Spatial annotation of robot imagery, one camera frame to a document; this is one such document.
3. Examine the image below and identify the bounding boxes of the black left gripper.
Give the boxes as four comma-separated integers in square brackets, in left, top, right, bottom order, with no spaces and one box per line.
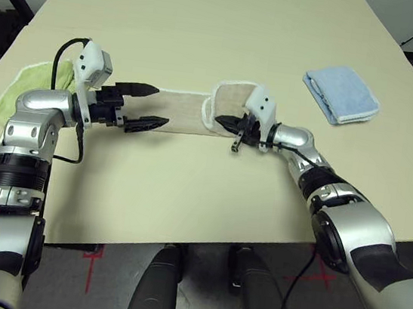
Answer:
[87,76,175,139]

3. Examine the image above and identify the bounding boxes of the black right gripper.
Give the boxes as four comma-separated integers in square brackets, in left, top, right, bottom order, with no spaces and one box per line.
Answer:
[211,110,264,156]

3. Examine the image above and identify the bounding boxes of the beige towel white trim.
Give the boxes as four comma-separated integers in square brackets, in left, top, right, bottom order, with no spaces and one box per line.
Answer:
[116,64,273,147]

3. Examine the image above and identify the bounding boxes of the light green towel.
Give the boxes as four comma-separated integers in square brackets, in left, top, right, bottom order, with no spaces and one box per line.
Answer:
[0,52,86,137]

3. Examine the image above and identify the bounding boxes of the folded light blue towel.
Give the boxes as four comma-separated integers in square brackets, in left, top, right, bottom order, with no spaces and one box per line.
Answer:
[297,60,387,131]

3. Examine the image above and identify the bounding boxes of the grey robot right leg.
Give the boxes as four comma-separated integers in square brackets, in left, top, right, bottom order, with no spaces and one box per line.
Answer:
[222,243,303,309]

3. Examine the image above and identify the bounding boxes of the grey robot leg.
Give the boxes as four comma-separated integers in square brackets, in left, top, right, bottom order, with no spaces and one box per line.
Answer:
[125,238,190,309]
[222,243,303,309]

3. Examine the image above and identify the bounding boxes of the grey robot left leg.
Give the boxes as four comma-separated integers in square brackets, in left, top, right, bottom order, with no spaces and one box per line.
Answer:
[125,238,190,309]

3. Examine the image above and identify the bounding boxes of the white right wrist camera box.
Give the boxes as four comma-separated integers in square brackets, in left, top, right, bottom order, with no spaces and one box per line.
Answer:
[239,85,280,156]

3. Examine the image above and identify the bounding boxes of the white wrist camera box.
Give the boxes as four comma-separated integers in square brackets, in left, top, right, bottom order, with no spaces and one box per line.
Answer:
[64,39,117,131]
[239,85,280,156]

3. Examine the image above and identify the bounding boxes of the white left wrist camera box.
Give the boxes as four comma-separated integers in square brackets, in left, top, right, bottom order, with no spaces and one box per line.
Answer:
[64,39,117,131]

